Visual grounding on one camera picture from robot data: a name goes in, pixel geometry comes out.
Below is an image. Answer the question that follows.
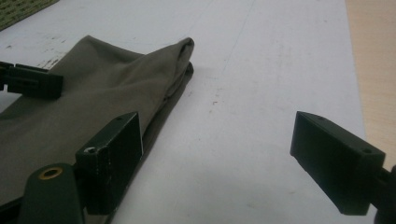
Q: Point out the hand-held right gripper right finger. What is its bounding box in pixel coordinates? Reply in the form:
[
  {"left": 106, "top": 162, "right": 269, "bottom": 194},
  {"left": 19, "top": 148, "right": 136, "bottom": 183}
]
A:
[{"left": 289, "top": 110, "right": 388, "bottom": 217}]

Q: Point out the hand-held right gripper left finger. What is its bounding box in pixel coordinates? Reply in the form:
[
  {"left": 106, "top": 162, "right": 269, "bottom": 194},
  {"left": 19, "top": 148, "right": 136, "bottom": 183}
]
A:
[{"left": 74, "top": 111, "right": 145, "bottom": 217}]

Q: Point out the dark olive printed t-shirt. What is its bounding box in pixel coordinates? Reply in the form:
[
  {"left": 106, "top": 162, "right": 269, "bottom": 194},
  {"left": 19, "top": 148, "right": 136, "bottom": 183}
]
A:
[{"left": 0, "top": 35, "right": 195, "bottom": 224}]

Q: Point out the green woven basket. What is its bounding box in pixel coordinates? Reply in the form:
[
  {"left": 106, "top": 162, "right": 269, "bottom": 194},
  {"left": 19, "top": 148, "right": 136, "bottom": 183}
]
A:
[{"left": 0, "top": 0, "right": 60, "bottom": 32}]

